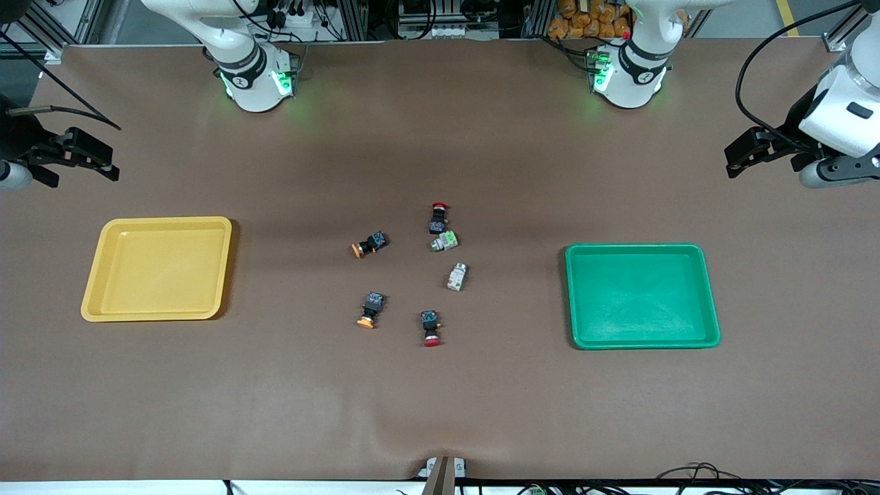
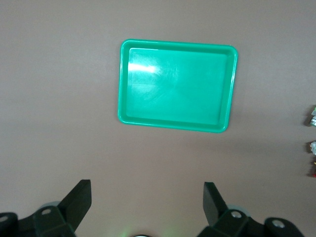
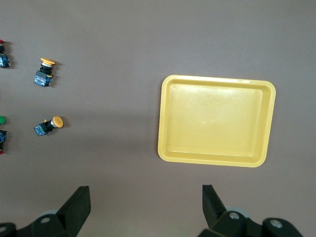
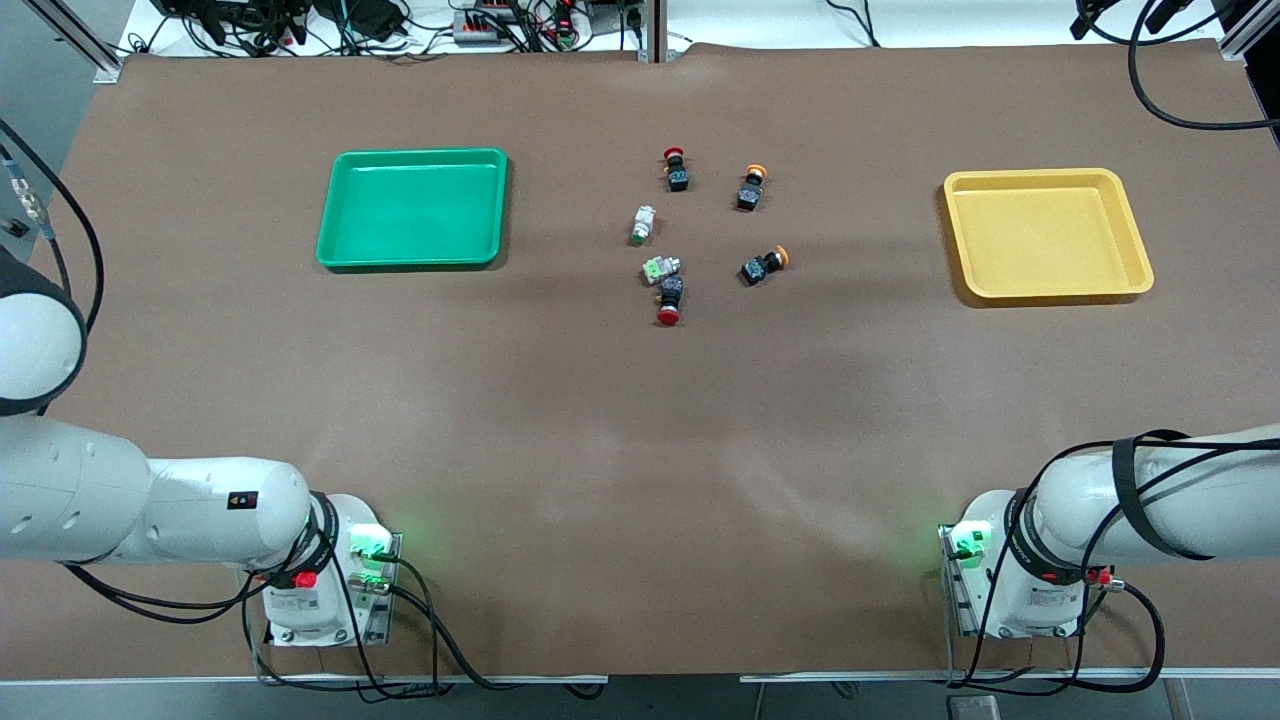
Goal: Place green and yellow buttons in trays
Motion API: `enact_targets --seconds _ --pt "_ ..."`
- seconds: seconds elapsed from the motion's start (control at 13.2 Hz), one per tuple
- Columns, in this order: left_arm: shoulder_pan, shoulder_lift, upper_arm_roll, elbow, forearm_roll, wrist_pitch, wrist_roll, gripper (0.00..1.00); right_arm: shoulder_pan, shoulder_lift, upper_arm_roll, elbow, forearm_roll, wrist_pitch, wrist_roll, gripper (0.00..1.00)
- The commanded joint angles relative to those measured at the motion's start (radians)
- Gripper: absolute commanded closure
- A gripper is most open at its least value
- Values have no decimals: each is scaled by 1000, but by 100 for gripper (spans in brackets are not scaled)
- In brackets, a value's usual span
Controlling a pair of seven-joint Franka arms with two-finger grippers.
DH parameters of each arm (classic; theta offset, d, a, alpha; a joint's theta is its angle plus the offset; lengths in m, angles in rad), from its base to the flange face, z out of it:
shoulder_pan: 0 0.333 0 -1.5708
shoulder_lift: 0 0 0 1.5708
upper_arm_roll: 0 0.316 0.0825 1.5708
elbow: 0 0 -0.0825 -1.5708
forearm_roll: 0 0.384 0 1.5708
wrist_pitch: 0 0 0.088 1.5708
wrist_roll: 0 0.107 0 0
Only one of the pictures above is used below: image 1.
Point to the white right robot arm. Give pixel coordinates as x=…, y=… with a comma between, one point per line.
x=254, y=93

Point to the red mushroom pushbutton switch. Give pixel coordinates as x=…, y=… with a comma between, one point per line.
x=430, y=323
x=437, y=223

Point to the green terminal connector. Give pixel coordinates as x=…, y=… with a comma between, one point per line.
x=535, y=490

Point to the brown table mat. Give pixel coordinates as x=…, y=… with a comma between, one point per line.
x=440, y=412

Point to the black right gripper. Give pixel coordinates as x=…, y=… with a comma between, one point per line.
x=20, y=143

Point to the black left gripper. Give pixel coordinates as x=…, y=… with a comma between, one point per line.
x=790, y=135

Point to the pile of orange packages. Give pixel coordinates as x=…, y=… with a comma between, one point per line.
x=584, y=20

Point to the yellow plastic tray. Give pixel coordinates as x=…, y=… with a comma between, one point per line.
x=158, y=275

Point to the green pushbutton switch white body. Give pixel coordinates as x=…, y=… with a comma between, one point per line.
x=445, y=240
x=457, y=277

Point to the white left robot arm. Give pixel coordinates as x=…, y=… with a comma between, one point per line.
x=629, y=89

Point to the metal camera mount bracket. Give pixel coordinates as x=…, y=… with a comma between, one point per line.
x=440, y=478

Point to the white power strip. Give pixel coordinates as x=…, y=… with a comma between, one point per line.
x=302, y=31

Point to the green plastic tray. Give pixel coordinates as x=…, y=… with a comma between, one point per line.
x=639, y=302

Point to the yellow mushroom pushbutton switch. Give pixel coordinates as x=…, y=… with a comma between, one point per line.
x=373, y=302
x=375, y=242

